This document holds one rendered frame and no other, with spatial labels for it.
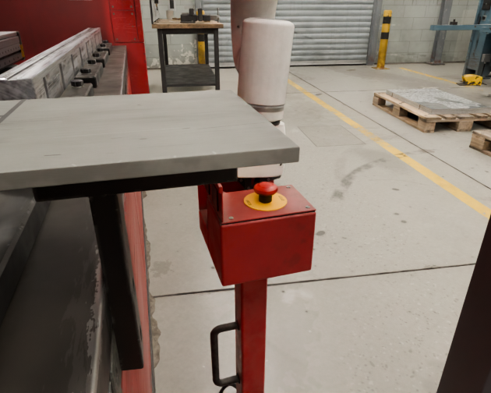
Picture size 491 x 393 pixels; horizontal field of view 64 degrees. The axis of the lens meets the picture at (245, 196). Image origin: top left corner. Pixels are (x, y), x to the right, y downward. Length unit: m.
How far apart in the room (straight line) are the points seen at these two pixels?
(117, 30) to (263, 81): 1.84
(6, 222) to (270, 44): 0.45
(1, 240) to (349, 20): 8.27
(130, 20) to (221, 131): 2.20
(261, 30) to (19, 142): 0.46
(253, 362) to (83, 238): 0.59
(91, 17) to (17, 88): 1.73
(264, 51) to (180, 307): 1.19
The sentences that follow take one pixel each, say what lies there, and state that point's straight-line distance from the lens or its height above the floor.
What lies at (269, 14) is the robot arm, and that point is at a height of 1.06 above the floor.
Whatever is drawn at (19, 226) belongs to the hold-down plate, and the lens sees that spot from 0.39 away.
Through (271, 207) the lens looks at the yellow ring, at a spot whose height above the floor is 0.78.
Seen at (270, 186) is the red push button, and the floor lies 0.81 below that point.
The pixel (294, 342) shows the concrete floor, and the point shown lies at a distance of 1.50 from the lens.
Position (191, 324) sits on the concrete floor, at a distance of 1.57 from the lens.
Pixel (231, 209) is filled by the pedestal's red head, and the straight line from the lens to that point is 0.63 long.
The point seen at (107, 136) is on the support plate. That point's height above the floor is 1.00.
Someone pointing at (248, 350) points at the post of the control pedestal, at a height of 0.43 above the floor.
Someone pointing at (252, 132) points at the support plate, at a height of 1.00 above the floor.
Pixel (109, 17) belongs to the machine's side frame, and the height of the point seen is 1.02.
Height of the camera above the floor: 1.07
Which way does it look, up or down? 26 degrees down
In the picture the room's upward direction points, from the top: straight up
